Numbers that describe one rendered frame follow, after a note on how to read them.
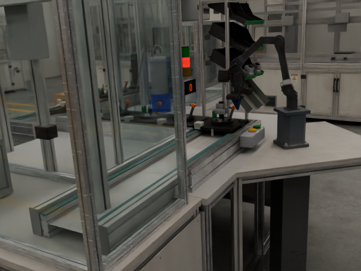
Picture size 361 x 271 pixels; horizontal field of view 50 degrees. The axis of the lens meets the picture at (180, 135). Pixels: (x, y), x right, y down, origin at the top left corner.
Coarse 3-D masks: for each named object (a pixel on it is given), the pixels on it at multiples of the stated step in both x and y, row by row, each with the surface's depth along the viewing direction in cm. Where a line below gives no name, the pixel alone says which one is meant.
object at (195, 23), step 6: (186, 24) 313; (192, 24) 311; (198, 24) 312; (204, 24) 321; (210, 24) 330; (198, 30) 313; (198, 36) 314; (198, 42) 315; (198, 48) 316; (198, 54) 317; (198, 60) 317; (198, 66) 318; (198, 72) 319; (198, 78) 320; (198, 84) 322; (198, 90) 323; (198, 96) 325; (216, 96) 356; (186, 102) 333; (198, 102) 326
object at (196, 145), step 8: (192, 136) 214; (200, 136) 219; (208, 136) 219; (216, 136) 218; (224, 136) 206; (192, 144) 205; (200, 144) 204; (208, 144) 204; (216, 144) 193; (192, 152) 192; (200, 152) 182; (192, 160) 171
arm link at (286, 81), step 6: (276, 36) 199; (282, 36) 198; (282, 42) 198; (276, 48) 200; (282, 48) 200; (282, 54) 201; (282, 60) 202; (282, 66) 203; (282, 72) 204; (288, 72) 206; (282, 78) 205; (288, 78) 204; (282, 84) 205; (288, 84) 203; (282, 90) 205
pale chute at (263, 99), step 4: (248, 80) 262; (252, 80) 261; (248, 84) 263; (252, 84) 261; (252, 88) 262; (256, 88) 260; (252, 92) 259; (256, 92) 261; (260, 92) 259; (256, 96) 259; (260, 96) 260; (264, 96) 258; (260, 100) 258; (264, 100) 258; (268, 100) 257; (264, 104) 258
